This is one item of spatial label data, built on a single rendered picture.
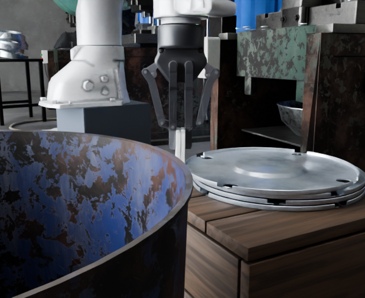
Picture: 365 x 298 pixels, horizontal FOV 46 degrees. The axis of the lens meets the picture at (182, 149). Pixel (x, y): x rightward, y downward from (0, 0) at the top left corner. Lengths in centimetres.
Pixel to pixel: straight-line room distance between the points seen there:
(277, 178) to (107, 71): 53
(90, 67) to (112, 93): 8
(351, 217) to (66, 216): 38
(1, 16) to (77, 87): 670
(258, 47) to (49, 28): 655
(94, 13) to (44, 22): 671
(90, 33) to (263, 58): 56
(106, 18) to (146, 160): 68
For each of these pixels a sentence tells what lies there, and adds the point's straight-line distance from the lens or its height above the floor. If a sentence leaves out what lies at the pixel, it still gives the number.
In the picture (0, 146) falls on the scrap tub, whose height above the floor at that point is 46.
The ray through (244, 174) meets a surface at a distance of 70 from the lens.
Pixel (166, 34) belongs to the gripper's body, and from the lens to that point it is 68.
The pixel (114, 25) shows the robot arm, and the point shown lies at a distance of 108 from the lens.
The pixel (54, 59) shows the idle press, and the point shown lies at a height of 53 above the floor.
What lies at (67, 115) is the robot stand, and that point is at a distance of 110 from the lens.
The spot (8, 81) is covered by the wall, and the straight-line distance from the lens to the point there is 769.
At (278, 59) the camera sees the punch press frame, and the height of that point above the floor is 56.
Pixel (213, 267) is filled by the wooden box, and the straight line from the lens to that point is 59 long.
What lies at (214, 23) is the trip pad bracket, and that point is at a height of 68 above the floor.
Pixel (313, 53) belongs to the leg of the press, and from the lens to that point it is 111.
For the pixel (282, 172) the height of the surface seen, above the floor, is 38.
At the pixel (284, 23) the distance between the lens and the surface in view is 140.
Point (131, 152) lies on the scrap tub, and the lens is 44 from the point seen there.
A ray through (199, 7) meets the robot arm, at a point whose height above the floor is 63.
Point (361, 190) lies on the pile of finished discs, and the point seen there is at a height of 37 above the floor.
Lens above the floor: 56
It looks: 12 degrees down
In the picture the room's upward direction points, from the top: straight up
